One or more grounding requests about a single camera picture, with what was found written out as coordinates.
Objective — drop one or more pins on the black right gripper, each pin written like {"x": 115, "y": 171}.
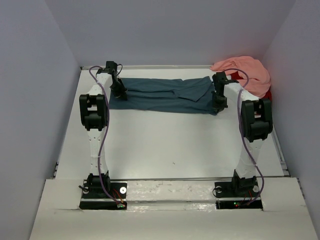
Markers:
{"x": 218, "y": 107}

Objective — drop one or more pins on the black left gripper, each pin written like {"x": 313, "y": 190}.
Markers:
{"x": 121, "y": 92}

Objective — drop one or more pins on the teal blue t shirt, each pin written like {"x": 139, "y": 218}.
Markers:
{"x": 189, "y": 96}

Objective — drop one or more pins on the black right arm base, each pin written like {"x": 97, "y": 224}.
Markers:
{"x": 237, "y": 193}

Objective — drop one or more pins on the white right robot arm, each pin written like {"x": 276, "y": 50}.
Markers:
{"x": 254, "y": 118}

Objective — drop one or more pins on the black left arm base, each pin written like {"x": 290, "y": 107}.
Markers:
{"x": 101, "y": 193}

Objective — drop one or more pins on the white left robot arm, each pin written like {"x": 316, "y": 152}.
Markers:
{"x": 94, "y": 114}

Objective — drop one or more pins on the red t shirt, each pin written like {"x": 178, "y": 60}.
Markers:
{"x": 236, "y": 76}

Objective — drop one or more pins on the pink t shirt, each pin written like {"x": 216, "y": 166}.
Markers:
{"x": 259, "y": 78}

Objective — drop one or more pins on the metal back table rail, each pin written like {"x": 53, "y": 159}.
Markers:
{"x": 160, "y": 67}

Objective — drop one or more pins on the metal table rail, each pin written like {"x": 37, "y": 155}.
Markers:
{"x": 160, "y": 67}
{"x": 175, "y": 179}

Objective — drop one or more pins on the metal front table rail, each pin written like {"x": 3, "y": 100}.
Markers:
{"x": 175, "y": 179}

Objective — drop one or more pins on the metal left side rail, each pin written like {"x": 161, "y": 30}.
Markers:
{"x": 56, "y": 166}

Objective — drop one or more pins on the metal right side rail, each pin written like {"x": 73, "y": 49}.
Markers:
{"x": 279, "y": 151}

